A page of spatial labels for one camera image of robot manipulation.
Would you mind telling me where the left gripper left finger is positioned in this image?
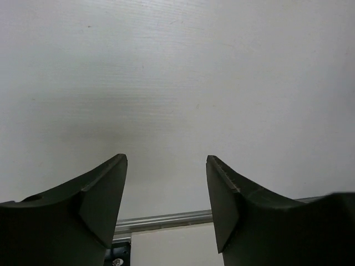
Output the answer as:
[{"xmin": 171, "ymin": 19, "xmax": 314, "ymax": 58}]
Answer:
[{"xmin": 1, "ymin": 154, "xmax": 128, "ymax": 265}]

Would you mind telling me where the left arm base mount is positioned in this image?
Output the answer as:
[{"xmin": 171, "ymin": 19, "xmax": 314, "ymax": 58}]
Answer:
[{"xmin": 103, "ymin": 240, "xmax": 131, "ymax": 266}]

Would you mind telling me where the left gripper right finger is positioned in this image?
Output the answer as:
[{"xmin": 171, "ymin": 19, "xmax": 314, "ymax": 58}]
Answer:
[{"xmin": 206, "ymin": 155, "xmax": 354, "ymax": 265}]

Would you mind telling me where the aluminium rail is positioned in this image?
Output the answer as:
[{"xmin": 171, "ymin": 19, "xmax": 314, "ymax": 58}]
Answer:
[{"xmin": 113, "ymin": 195, "xmax": 333, "ymax": 233}]

